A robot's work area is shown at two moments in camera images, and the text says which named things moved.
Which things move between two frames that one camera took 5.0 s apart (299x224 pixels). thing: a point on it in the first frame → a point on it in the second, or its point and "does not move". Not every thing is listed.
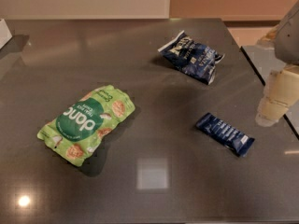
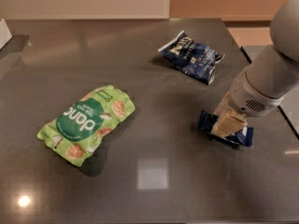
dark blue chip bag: x=191 y=57 does not move
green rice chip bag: x=79 y=127 does not move
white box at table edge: x=5 y=34 does not move
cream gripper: x=288 y=39 → x=248 y=97
